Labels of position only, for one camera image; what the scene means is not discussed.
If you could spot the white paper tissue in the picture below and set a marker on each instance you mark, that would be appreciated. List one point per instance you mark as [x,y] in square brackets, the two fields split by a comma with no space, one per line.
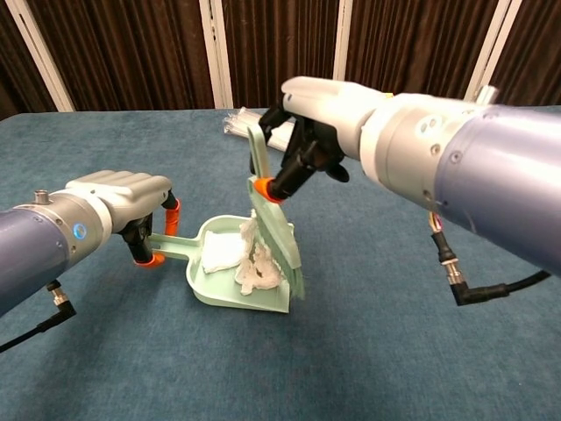
[263,272]

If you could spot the dark brown curtain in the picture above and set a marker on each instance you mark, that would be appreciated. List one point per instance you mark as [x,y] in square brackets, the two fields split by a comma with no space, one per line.
[131,52]

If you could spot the white frame pole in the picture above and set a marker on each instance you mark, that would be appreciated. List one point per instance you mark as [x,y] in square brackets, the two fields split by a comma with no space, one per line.
[343,44]
[38,52]
[490,44]
[215,52]

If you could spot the mint green plastic dustpan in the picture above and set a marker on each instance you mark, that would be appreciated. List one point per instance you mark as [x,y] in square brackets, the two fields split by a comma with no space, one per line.
[210,285]

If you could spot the bundle of wrapped straws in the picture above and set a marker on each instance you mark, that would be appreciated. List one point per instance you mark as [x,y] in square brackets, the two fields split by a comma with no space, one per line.
[236,123]

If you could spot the mint green hand brush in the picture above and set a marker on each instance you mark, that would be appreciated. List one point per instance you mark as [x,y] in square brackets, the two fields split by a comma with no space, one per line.
[276,228]

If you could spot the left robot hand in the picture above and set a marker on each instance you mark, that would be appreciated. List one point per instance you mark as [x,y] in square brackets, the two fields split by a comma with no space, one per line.
[122,188]

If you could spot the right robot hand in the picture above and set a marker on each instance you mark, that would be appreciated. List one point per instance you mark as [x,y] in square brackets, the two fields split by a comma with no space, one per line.
[333,105]

